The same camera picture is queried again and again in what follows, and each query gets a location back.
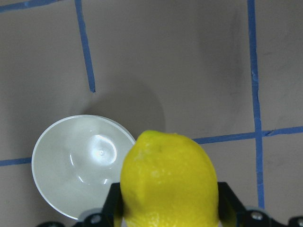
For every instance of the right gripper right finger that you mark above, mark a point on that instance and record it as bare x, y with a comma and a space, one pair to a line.
232, 213

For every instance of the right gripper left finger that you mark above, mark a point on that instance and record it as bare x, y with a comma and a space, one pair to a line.
110, 215

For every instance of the yellow lemon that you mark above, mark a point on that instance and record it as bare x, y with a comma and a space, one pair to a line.
168, 180

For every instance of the white ceramic bowl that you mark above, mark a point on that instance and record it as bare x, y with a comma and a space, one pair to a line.
76, 160

